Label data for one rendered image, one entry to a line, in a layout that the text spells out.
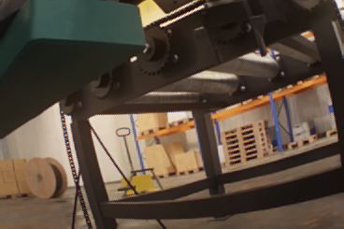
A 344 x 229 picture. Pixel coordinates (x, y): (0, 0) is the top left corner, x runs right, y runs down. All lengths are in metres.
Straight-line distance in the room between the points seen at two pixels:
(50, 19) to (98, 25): 0.06
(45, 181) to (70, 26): 7.25
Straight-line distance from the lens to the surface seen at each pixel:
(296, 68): 1.96
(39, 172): 7.62
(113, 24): 0.37
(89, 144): 1.61
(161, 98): 1.97
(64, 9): 0.34
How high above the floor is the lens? 0.49
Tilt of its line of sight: 10 degrees up
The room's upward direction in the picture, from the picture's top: 12 degrees counter-clockwise
